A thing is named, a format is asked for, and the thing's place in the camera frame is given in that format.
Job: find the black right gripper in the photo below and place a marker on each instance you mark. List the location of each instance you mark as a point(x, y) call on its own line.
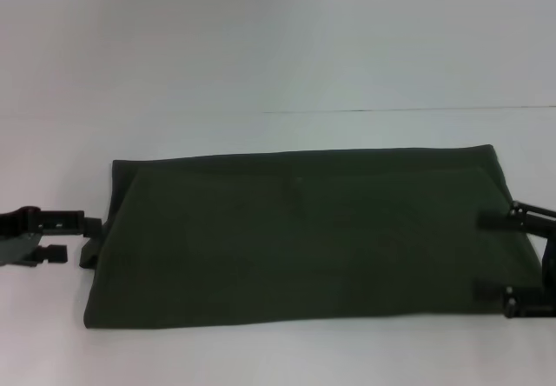
point(549, 260)

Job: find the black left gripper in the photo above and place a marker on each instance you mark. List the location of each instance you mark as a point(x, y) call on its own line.
point(15, 238)

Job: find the dark green t-shirt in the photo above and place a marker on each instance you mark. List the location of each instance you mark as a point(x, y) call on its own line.
point(304, 238)

